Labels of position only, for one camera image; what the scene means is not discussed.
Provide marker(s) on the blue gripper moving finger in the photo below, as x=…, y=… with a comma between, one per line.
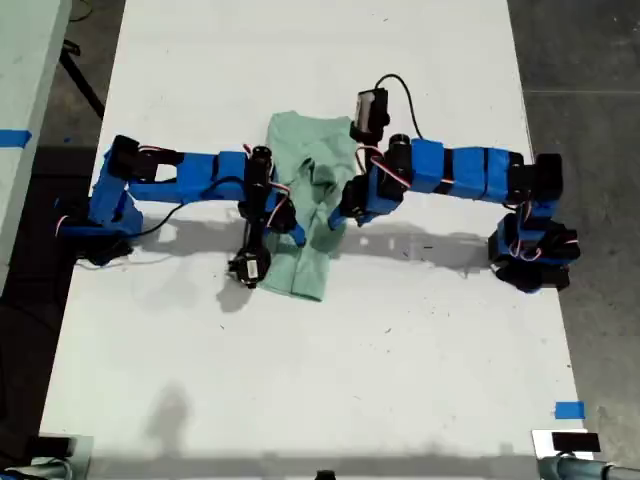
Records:
x=366, y=220

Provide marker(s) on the pale green T-shirt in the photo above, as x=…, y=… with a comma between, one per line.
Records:
x=305, y=270

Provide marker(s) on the blue tape strip on table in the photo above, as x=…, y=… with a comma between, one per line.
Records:
x=570, y=410

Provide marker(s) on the blue tape strip on bench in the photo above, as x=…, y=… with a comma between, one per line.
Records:
x=15, y=137

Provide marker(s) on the black box on white card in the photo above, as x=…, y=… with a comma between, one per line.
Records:
x=575, y=442

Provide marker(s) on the black stand leg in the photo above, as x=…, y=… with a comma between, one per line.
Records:
x=82, y=82

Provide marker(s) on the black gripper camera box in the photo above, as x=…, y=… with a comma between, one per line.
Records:
x=370, y=112
x=250, y=267

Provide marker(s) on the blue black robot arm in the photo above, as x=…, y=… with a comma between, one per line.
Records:
x=465, y=170
x=200, y=175

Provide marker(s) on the small black round object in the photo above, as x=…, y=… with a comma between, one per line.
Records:
x=326, y=475

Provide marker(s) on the pale grey side bench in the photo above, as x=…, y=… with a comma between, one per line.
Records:
x=25, y=60

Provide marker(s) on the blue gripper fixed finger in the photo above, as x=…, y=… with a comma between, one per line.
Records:
x=299, y=236
x=340, y=219

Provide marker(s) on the small black box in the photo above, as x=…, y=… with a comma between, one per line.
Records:
x=55, y=446

